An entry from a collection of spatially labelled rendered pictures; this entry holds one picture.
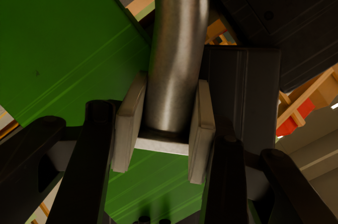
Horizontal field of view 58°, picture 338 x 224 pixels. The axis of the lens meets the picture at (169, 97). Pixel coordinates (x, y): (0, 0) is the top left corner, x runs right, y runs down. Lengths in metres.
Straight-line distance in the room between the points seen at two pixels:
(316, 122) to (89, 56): 9.54
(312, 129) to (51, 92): 9.57
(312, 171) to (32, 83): 7.73
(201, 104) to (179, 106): 0.02
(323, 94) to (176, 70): 4.11
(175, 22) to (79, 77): 0.09
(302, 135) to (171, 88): 9.59
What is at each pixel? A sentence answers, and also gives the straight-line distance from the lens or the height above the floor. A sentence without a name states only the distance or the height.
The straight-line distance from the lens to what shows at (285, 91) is 0.28.
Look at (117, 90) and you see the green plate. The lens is 0.21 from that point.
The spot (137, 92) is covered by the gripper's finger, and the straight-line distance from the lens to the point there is 0.16.
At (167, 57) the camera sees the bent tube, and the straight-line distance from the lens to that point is 0.17.
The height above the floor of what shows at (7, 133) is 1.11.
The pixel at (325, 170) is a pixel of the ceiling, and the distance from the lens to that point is 7.90.
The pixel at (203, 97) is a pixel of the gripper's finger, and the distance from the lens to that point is 0.16.
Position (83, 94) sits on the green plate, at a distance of 0.22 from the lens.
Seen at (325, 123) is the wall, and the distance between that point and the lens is 9.74.
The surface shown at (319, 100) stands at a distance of 4.27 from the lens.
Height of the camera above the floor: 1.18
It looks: level
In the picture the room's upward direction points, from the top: 146 degrees clockwise
